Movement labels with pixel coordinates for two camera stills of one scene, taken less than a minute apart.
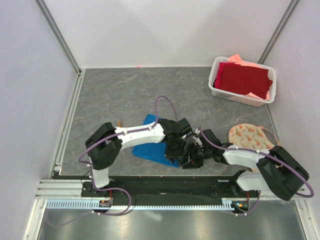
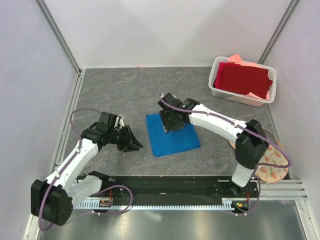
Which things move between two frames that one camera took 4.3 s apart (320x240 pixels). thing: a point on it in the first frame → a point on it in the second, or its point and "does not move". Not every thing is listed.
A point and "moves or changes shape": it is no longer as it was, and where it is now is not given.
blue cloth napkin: (154, 151) moves or changes shape
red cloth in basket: (242, 80) does not move
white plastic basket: (249, 98) does not move
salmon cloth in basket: (236, 59) does not move
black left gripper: (179, 153) → (129, 138)
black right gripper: (194, 163) → (167, 126)
